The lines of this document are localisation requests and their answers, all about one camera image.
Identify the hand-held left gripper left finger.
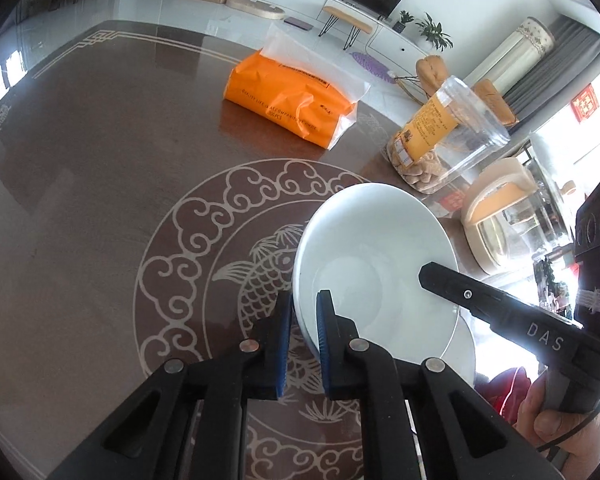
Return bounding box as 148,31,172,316
47,290,293,480

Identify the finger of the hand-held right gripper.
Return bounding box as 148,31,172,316
419,261,583,366

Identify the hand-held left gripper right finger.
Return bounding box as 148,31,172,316
315,290,563,480

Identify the person's right hand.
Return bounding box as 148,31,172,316
512,375,600,471

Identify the red flower-shaped plate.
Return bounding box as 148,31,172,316
475,365,546,418

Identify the clear plastic snack jar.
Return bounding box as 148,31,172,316
384,75,512,196

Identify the orange rocking chair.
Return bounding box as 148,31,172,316
395,55,520,126

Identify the orange tissue pack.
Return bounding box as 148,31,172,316
222,22,373,151

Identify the standing air conditioner with cover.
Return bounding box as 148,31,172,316
462,16,556,92

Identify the grey curtain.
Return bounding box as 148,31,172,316
500,15,600,121

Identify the purple floor mat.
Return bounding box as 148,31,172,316
351,51,397,85

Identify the large leafy potted plant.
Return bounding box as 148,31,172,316
415,12,453,52

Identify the wooden stool with metal legs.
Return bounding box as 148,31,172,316
320,6,376,51

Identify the round beige cushion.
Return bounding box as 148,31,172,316
227,0,286,22

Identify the glass kettle with cream handle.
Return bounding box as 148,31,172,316
461,132,581,276

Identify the red wall decoration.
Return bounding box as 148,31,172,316
570,85,598,122

